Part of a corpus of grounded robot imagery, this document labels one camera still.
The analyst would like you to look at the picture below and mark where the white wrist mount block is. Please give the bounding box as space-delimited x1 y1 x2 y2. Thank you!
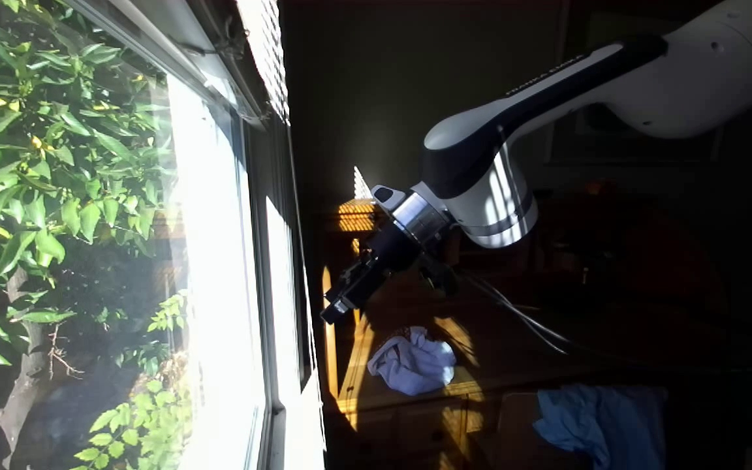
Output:
370 179 406 213

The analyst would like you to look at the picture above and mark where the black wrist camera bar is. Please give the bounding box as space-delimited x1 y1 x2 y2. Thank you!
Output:
417 245 465 299

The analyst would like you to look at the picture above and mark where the white window frame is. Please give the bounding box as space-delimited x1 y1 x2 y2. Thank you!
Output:
59 0 327 470

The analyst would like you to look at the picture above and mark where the green leafy tree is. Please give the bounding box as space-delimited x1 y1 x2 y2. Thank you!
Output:
0 0 195 470

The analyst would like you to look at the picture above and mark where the white crumpled cloth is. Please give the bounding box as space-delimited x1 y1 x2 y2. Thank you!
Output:
364 323 458 400

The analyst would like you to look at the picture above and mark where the white slatted window blind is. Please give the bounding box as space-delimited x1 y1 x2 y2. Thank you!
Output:
230 0 291 125

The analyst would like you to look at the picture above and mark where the wooden roll-top desk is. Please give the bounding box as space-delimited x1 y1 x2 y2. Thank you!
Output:
316 192 731 470

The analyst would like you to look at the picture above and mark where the blue draped cloth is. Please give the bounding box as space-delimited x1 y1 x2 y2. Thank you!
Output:
529 383 671 470

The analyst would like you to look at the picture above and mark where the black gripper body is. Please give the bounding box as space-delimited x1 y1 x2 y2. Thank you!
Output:
340 224 427 305

